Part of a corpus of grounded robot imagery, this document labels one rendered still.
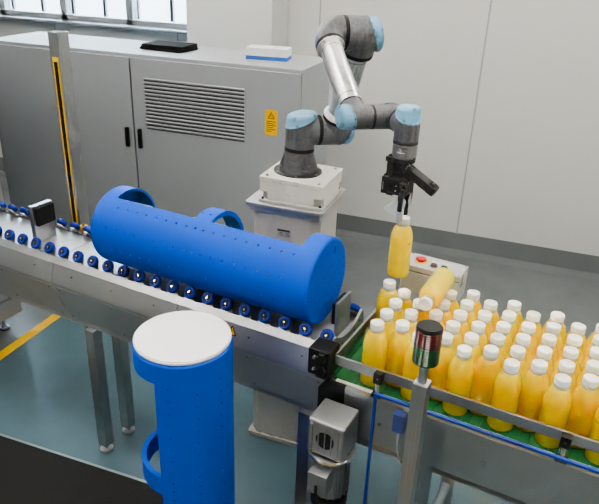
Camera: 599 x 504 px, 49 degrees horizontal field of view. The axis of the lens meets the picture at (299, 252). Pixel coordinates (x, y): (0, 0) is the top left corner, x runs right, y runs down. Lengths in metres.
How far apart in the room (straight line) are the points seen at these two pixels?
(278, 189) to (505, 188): 2.64
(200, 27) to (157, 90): 1.03
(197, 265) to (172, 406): 0.50
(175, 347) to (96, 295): 0.76
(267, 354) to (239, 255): 0.34
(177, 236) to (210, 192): 1.86
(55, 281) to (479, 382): 1.64
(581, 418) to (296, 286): 0.85
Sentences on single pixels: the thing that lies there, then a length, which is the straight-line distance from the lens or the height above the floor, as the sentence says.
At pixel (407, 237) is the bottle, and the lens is 2.06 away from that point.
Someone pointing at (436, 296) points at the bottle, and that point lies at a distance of 1.92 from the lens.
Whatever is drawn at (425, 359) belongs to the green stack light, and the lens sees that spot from 1.57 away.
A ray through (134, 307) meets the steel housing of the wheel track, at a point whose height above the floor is 0.85.
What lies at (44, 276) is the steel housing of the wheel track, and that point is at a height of 0.85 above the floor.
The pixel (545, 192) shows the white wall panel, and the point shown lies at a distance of 4.85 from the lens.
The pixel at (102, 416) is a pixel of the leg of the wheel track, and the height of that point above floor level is 0.21.
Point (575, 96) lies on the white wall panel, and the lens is 4.69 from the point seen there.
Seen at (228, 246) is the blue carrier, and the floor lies 1.18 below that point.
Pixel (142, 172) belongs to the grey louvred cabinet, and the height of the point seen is 0.73.
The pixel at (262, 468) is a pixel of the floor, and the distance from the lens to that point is 2.97.
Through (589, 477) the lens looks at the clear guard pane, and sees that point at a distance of 1.79.
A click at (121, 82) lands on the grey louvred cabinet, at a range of 4.15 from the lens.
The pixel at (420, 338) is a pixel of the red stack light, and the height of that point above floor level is 1.24.
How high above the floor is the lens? 2.05
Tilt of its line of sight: 25 degrees down
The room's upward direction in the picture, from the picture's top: 2 degrees clockwise
